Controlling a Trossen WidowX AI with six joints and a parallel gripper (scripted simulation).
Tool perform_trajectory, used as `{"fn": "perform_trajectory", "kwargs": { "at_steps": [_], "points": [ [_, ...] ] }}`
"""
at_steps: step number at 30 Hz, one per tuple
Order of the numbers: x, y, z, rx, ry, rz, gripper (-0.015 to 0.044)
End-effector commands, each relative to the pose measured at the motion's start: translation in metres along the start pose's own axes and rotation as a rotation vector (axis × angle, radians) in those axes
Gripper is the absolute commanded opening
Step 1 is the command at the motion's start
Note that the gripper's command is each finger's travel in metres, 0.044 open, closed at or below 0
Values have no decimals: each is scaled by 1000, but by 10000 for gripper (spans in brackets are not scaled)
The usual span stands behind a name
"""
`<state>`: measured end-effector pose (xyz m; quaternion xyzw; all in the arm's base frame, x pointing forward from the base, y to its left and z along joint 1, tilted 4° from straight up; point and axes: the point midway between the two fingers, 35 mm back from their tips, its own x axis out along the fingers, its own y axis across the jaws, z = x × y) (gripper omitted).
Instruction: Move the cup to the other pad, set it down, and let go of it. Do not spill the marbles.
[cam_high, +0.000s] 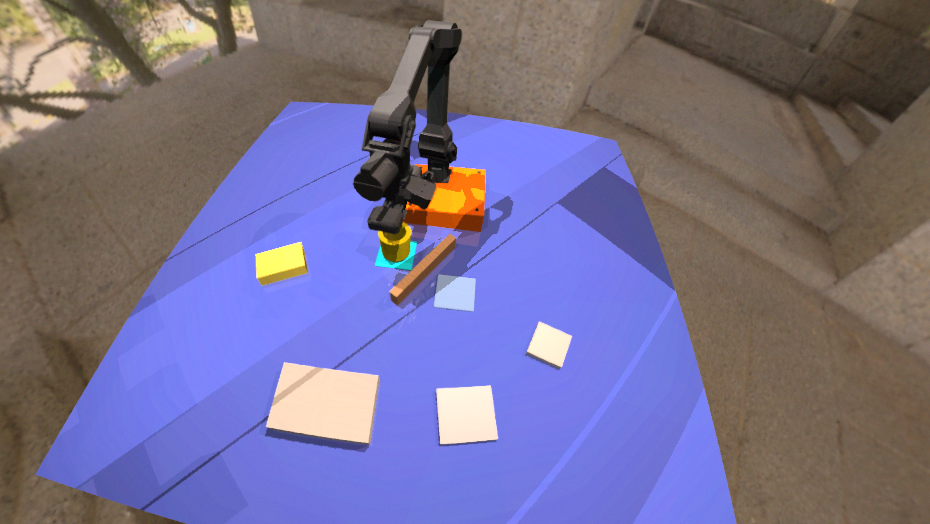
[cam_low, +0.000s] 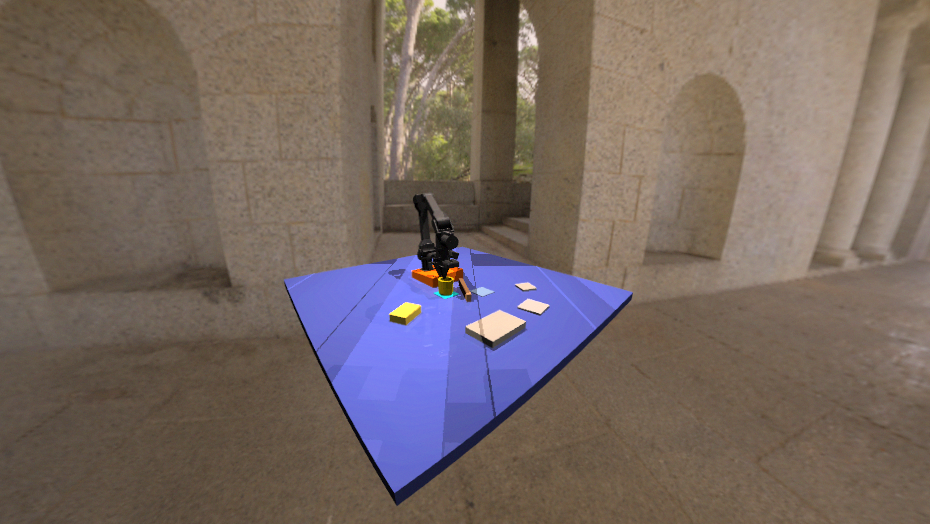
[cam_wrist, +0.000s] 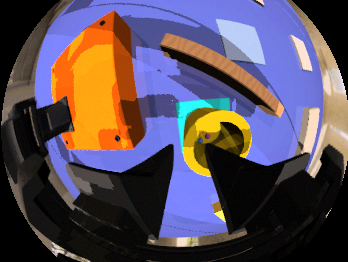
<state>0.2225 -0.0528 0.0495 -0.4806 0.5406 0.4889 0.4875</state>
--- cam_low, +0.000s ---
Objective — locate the yellow rectangular block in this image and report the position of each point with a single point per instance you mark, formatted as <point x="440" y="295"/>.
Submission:
<point x="405" y="313"/>

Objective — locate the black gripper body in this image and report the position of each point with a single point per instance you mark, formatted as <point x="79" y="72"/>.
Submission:
<point x="441" y="255"/>

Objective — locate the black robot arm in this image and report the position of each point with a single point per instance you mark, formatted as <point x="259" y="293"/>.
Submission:
<point x="440" y="223"/>

